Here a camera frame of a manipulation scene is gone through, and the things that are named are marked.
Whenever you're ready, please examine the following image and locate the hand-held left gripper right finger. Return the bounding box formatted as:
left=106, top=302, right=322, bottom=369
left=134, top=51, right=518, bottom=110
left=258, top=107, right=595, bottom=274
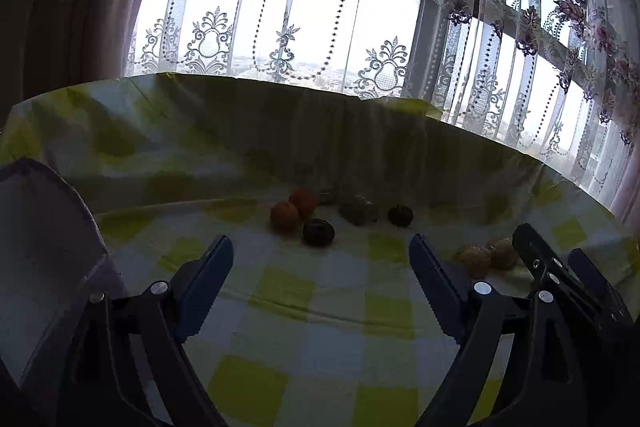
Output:
left=408, top=234, right=588, bottom=427

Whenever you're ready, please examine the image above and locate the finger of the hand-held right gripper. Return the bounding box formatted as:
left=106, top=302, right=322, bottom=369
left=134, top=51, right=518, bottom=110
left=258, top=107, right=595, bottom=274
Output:
left=567, top=248, right=634, bottom=323
left=512, top=223, right=607, bottom=324

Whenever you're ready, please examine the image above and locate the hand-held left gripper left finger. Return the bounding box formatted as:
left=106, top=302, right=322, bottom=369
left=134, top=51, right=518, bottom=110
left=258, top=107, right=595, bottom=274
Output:
left=65, top=234, right=235, bottom=427

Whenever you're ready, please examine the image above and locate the pale yellow onion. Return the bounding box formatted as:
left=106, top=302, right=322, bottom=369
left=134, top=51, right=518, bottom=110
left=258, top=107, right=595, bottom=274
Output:
left=487, top=237, right=521, bottom=271
left=454, top=244, right=493, bottom=279

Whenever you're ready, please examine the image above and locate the dark brown water chestnut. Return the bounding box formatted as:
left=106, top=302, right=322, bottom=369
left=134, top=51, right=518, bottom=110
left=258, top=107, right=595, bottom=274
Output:
left=302, top=218, right=336, bottom=248
left=388, top=204, right=414, bottom=228

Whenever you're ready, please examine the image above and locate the orange mandarin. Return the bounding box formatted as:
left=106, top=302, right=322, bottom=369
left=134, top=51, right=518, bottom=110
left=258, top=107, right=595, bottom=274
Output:
left=270, top=201, right=300, bottom=234
left=289, top=189, right=319, bottom=220

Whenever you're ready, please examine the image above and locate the white cardboard box purple rim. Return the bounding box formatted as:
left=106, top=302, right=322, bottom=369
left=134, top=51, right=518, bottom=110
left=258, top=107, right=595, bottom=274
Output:
left=0, top=158, right=126, bottom=388

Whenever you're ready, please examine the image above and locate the large green custard apple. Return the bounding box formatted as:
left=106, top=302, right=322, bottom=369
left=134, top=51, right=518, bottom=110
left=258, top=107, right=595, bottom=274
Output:
left=339, top=199, right=380, bottom=227

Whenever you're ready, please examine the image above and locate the yellow white checked tablecloth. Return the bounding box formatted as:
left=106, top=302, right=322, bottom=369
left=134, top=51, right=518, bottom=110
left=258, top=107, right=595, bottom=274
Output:
left=0, top=73, right=640, bottom=427

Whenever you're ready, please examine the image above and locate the white floral lace curtain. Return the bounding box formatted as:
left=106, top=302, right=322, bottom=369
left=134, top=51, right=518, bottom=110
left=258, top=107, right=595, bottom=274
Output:
left=125, top=0, right=640, bottom=208

